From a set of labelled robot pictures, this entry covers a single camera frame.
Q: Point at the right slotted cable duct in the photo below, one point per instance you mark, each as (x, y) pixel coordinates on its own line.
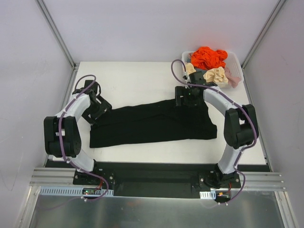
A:
(207, 195)

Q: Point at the black t-shirt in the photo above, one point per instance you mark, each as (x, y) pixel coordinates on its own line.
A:
(162, 121)

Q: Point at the left aluminium frame post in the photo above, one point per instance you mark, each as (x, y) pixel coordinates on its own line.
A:
(52, 25)

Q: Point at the white plastic basket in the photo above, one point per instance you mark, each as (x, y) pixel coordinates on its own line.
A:
(232, 63)

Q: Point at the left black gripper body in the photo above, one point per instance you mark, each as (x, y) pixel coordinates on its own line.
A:
(95, 113)

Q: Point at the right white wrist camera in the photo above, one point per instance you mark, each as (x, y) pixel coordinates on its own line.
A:
(185, 77)

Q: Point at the slotted cable duct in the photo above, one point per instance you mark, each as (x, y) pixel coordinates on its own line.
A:
(207, 195)
(75, 191)

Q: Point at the right aluminium frame post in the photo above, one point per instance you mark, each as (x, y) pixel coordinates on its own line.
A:
(266, 27)

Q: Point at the orange t-shirt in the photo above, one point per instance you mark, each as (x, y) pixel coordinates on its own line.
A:
(205, 58)

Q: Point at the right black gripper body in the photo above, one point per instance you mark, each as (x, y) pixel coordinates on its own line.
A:
(179, 95)

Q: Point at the pink t-shirt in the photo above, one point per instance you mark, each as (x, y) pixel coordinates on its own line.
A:
(233, 81)

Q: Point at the aluminium front rail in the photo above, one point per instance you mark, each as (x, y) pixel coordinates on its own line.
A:
(57, 177)

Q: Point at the grey-blue t-shirt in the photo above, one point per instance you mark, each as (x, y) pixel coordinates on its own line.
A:
(200, 71)

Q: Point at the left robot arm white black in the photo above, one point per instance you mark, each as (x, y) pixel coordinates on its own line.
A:
(61, 133)

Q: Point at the left slotted cable duct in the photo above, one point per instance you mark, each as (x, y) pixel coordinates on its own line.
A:
(75, 191)

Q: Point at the cream t-shirt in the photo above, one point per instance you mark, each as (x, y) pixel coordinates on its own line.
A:
(216, 75)

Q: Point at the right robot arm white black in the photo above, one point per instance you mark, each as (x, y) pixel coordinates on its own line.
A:
(240, 124)

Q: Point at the aluminium frame post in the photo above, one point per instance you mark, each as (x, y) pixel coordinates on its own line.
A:
(266, 27)
(52, 25)

